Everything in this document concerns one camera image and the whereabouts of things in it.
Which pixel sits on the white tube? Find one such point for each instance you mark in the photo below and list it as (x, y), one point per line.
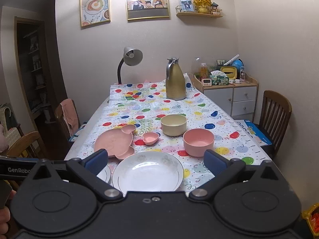
(232, 59)

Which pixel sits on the grey gooseneck desk lamp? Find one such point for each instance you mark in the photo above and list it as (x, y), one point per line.
(133, 56)

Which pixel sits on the gold thermos jug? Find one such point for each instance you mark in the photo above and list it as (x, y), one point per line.
(175, 87)

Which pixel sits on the large white ceramic plate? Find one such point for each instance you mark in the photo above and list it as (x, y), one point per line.
(147, 176)

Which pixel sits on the white drawer cabinet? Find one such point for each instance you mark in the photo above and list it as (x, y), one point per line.
(244, 97)

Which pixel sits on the bin with yellow bag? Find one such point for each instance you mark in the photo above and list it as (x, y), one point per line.
(311, 219)

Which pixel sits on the balloon printed tablecloth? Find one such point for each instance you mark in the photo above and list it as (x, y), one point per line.
(174, 109)

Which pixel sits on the green tissue pack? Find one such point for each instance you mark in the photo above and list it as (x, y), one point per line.
(219, 79)

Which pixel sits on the pink cloth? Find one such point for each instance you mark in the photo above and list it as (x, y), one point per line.
(71, 114)

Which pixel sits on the clear glass dome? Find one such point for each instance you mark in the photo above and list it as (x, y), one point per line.
(197, 66)

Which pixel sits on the dark bookshelf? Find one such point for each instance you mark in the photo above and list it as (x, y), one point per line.
(35, 67)

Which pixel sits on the small figurine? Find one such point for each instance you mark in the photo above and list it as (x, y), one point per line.
(214, 8)

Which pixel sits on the person's left hand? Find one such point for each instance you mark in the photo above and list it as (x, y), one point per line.
(3, 217)

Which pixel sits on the pink heart-shaped dish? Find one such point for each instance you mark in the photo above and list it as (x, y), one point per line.
(150, 139)

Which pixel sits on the pink round bowl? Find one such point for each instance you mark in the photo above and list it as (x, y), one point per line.
(198, 147)

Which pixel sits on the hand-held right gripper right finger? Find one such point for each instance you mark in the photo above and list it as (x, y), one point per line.
(215, 163)

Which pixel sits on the yellow storage box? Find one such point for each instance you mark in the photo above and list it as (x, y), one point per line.
(228, 72)

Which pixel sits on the white kitchen timer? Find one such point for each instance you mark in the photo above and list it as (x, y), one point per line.
(206, 82)

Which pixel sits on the blue and white booklet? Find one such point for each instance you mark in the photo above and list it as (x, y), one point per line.
(254, 133)

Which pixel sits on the pink bear-shaped plate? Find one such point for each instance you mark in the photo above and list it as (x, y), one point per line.
(113, 140)

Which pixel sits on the light wooden chair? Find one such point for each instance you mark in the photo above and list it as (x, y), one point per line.
(22, 142)

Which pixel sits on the small white ceramic plate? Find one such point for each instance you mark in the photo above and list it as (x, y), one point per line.
(106, 174)

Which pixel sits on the gold tree ornament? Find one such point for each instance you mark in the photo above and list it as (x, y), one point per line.
(202, 1)

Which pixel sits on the small white adapter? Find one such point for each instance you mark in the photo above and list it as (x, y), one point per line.
(235, 81)

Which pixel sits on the blue globe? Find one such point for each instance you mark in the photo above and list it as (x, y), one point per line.
(239, 64)

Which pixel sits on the orange drink bottle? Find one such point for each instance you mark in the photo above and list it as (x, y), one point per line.
(203, 71)

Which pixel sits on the framed family poster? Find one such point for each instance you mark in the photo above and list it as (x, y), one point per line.
(147, 2)

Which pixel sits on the dark wooden slatted chair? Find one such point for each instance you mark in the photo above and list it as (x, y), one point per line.
(274, 109)

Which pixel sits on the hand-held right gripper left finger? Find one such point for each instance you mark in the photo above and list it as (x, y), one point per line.
(96, 160)

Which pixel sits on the small photo frame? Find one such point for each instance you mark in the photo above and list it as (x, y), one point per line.
(186, 5)

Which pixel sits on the wooden wall shelf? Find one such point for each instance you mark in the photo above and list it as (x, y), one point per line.
(199, 15)

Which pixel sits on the framed food poster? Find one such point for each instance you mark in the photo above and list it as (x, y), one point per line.
(96, 6)

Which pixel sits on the cream round bowl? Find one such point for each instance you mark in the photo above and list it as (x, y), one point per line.
(173, 129)

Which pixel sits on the wooden chair with cloth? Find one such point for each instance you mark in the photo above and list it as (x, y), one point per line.
(58, 117)

